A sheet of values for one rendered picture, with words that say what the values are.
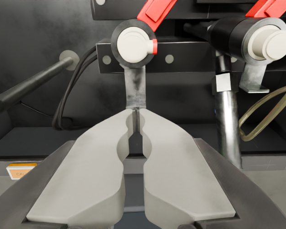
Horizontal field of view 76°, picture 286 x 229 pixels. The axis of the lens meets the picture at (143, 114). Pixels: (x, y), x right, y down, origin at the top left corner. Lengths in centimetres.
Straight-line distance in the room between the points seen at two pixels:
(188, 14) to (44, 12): 27
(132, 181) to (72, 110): 44
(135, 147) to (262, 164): 25
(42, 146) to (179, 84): 32
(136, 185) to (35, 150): 45
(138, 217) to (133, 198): 6
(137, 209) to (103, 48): 60
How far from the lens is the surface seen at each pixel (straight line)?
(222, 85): 18
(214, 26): 18
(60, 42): 42
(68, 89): 24
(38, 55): 44
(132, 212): 74
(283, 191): 240
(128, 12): 24
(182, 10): 24
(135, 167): 37
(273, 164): 45
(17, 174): 43
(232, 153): 17
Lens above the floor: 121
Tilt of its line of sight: 62 degrees down
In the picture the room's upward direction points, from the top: 178 degrees clockwise
